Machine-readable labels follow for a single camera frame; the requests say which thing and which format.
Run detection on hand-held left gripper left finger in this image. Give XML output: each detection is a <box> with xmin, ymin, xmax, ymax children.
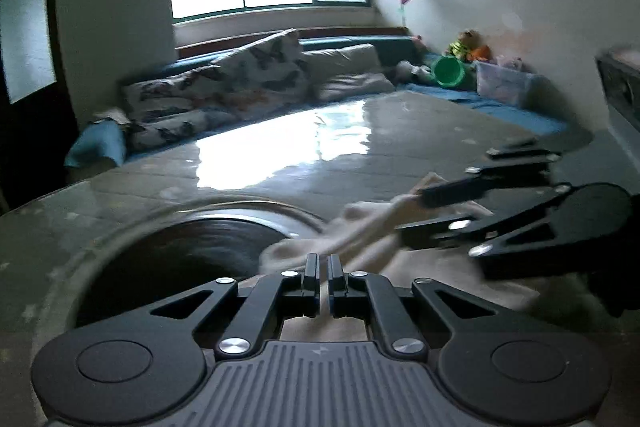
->
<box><xmin>125</xmin><ymin>253</ymin><xmax>321</xmax><ymax>360</ymax></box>

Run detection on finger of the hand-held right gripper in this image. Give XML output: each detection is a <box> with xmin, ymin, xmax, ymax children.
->
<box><xmin>417</xmin><ymin>139</ymin><xmax>561</xmax><ymax>208</ymax></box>
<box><xmin>397</xmin><ymin>184</ymin><xmax>571</xmax><ymax>280</ymax></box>

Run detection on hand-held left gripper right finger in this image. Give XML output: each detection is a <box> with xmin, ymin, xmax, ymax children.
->
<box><xmin>327</xmin><ymin>253</ymin><xmax>521</xmax><ymax>360</ymax></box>

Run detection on cream pants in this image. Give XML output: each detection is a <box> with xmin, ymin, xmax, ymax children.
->
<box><xmin>257</xmin><ymin>172</ymin><xmax>541</xmax><ymax>343</ymax></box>

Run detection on blue quilted mat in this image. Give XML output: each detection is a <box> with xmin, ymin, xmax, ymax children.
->
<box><xmin>402</xmin><ymin>82</ymin><xmax>571</xmax><ymax>135</ymax></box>

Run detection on round black cooktop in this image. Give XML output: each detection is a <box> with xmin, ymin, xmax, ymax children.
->
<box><xmin>70</xmin><ymin>194</ymin><xmax>331</xmax><ymax>333</ymax></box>

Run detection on green plastic bucket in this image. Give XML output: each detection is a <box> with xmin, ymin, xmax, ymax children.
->
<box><xmin>431</xmin><ymin>54</ymin><xmax>473</xmax><ymax>88</ymax></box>

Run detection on clear plastic storage box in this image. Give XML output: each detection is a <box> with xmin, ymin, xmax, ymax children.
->
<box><xmin>474</xmin><ymin>59</ymin><xmax>536</xmax><ymax>108</ymax></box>

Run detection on grey stuffed toy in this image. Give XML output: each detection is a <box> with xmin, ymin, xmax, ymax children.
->
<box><xmin>395</xmin><ymin>59</ymin><xmax>436</xmax><ymax>84</ymax></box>

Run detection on white appliance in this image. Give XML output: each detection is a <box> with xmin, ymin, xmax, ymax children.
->
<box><xmin>595</xmin><ymin>47</ymin><xmax>640</xmax><ymax>132</ymax></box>

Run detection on beige cushion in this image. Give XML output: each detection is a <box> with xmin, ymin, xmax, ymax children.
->
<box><xmin>314</xmin><ymin>71</ymin><xmax>398</xmax><ymax>104</ymax></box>
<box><xmin>300</xmin><ymin>43</ymin><xmax>383</xmax><ymax>80</ymax></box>

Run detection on brown stuffed toy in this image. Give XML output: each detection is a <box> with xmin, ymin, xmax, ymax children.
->
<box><xmin>447</xmin><ymin>29</ymin><xmax>481</xmax><ymax>62</ymax></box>

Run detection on teal sofa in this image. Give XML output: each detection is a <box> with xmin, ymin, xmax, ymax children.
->
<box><xmin>117</xmin><ymin>34</ymin><xmax>436</xmax><ymax>118</ymax></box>

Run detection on butterfly print cushion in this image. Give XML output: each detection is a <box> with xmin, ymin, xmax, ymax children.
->
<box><xmin>207</xmin><ymin>28</ymin><xmax>313</xmax><ymax>112</ymax></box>
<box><xmin>120</xmin><ymin>64</ymin><xmax>241</xmax><ymax>152</ymax></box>

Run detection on blue quilted blanket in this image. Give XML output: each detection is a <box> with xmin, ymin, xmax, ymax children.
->
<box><xmin>64</xmin><ymin>121</ymin><xmax>128</xmax><ymax>168</ymax></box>

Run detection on beige towel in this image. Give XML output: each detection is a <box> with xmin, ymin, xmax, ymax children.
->
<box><xmin>90</xmin><ymin>107</ymin><xmax>133</xmax><ymax>128</ymax></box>

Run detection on dark wooden door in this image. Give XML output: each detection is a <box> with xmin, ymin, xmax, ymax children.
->
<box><xmin>0</xmin><ymin>0</ymin><xmax>81</xmax><ymax>208</ymax></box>

